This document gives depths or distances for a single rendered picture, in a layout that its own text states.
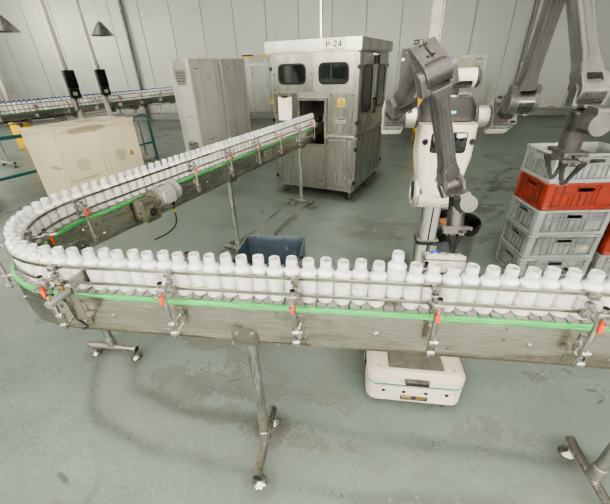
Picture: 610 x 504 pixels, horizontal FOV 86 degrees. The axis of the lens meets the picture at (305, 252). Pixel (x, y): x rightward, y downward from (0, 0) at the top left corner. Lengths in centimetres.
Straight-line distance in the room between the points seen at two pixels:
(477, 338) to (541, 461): 108
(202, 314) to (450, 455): 144
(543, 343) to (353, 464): 108
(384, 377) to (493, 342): 82
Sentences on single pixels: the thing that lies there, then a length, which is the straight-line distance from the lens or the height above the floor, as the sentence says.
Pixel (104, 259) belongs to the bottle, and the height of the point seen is 113.
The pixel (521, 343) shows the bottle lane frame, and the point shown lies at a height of 91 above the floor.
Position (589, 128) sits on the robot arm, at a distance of 117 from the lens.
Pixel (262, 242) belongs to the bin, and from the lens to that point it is 176.
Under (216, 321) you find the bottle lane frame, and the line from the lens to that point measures 128.
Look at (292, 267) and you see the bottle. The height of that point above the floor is 114.
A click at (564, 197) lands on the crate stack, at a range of 329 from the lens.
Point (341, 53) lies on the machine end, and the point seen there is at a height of 183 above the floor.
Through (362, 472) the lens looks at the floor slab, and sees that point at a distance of 194.
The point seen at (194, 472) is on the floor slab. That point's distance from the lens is 202.
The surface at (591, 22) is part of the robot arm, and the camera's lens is 134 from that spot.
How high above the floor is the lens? 173
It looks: 30 degrees down
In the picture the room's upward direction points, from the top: 2 degrees counter-clockwise
